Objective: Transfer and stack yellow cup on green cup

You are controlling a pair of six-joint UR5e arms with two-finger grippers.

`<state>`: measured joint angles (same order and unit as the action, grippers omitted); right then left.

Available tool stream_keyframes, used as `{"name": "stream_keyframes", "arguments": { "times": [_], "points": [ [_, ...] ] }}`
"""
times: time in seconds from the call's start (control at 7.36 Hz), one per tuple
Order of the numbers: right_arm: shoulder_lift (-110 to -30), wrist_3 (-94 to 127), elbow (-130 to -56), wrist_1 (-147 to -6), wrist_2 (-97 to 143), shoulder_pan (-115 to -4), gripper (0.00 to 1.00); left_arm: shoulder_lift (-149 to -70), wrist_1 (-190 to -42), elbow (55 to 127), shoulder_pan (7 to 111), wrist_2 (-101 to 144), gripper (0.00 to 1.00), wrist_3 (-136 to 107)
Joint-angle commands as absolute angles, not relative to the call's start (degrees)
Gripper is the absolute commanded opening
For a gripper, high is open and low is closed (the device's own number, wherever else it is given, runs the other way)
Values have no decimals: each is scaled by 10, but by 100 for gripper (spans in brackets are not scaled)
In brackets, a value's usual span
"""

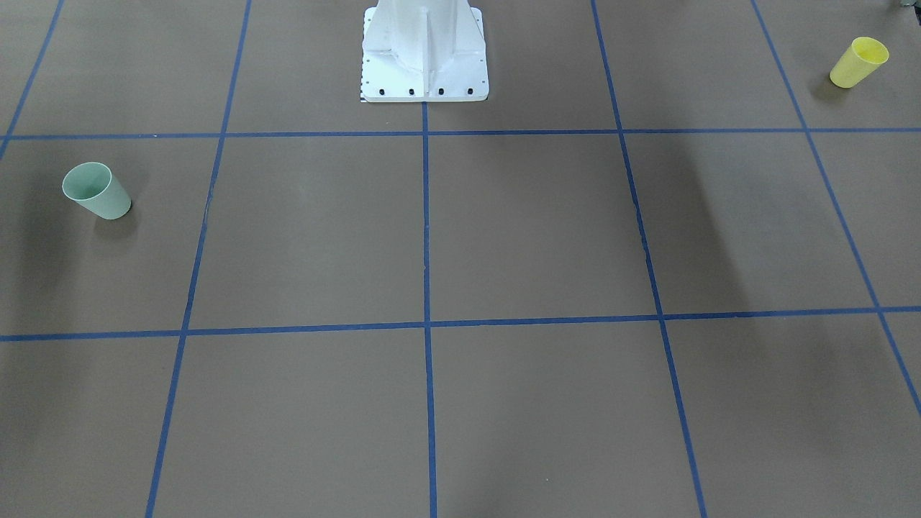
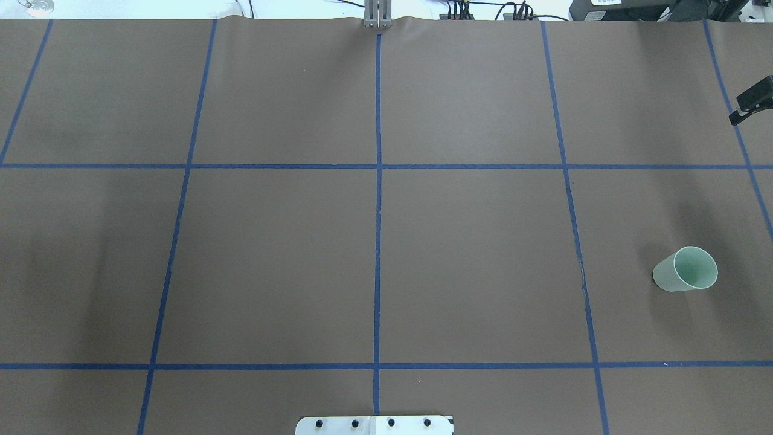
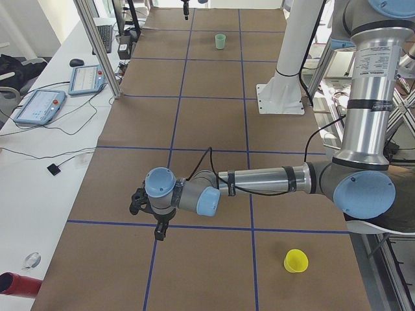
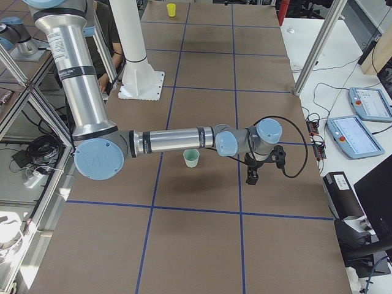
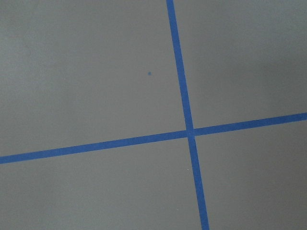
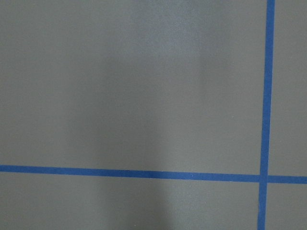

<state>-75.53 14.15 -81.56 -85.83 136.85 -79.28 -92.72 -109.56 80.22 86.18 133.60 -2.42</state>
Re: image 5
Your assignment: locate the blue tape line crosswise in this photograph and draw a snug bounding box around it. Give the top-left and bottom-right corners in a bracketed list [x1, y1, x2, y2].
[0, 113, 307, 164]

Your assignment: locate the blue tape line lengthwise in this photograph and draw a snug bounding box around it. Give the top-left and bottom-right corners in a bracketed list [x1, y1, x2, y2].
[166, 0, 210, 230]

